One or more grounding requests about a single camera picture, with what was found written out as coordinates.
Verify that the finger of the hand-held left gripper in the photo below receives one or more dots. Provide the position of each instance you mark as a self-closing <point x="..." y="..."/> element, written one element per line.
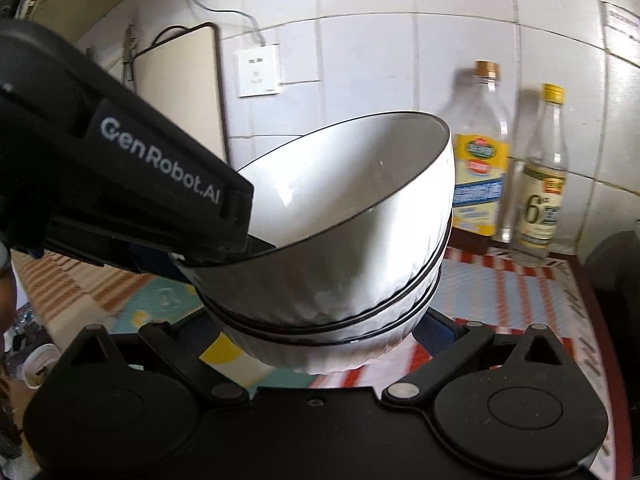
<point x="260" y="246"/>
<point x="160" y="269"/>

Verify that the striped tablecloth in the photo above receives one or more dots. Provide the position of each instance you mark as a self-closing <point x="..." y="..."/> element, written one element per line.
<point x="500" y="285"/>

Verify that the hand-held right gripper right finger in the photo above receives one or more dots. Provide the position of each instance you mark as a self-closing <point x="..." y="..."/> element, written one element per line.
<point x="435" y="335"/>

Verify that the black cooking pot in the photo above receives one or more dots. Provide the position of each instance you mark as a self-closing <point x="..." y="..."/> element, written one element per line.
<point x="615" y="265"/>

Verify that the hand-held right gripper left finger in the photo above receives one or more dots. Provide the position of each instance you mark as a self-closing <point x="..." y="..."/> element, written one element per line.
<point x="200" y="332"/>

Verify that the clear vinegar bottle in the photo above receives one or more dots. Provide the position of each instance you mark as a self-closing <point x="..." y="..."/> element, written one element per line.
<point x="540" y="210"/>

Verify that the white ribbed bowl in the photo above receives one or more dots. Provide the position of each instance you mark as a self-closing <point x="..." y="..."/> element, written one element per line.
<point x="320" y="357"/>
<point x="300" y="335"/>
<point x="350" y="185"/>

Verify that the yellow label oil bottle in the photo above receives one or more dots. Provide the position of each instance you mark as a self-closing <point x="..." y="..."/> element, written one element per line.
<point x="480" y="175"/>

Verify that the teal fried egg plate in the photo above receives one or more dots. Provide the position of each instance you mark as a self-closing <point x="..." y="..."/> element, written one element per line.
<point x="160" y="302"/>

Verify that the white wall socket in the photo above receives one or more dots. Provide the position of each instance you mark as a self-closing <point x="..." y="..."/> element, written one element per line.
<point x="257" y="70"/>

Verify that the white cutting board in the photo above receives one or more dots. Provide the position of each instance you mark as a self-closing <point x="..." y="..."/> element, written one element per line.
<point x="175" y="85"/>

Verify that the wall sticker label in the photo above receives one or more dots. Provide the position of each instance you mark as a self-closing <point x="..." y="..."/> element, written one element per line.
<point x="625" y="22"/>

